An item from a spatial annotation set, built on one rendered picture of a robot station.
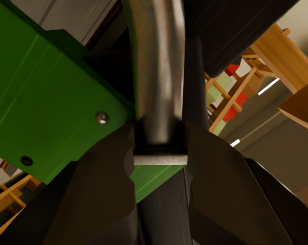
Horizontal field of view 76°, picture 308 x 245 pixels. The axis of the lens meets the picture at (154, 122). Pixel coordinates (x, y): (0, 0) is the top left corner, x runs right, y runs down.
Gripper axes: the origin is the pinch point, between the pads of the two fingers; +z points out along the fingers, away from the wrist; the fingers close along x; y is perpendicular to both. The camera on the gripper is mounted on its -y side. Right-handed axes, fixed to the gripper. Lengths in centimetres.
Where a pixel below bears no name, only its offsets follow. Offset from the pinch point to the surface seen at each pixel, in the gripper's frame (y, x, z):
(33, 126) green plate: 1.3, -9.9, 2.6
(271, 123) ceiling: 313, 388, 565
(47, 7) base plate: -8.5, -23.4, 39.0
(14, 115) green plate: 0.4, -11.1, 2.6
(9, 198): 361, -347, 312
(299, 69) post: 13, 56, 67
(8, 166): 15.4, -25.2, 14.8
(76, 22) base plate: -5, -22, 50
